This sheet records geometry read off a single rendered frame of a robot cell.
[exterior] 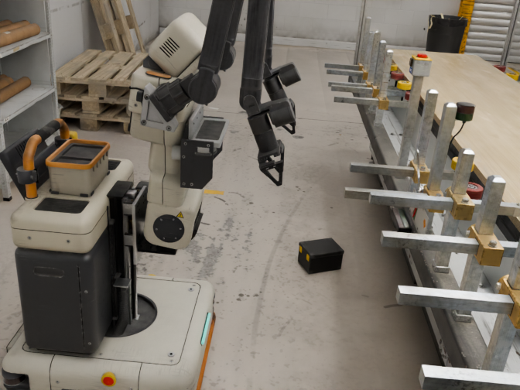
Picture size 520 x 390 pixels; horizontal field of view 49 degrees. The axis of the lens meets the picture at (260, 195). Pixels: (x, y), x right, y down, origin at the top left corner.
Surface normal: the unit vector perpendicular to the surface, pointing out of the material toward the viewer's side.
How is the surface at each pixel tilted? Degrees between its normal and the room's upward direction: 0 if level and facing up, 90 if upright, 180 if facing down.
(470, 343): 0
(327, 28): 90
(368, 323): 0
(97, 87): 90
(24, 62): 90
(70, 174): 92
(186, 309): 0
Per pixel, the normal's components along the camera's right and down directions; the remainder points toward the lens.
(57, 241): -0.06, 0.41
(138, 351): 0.07, -0.91
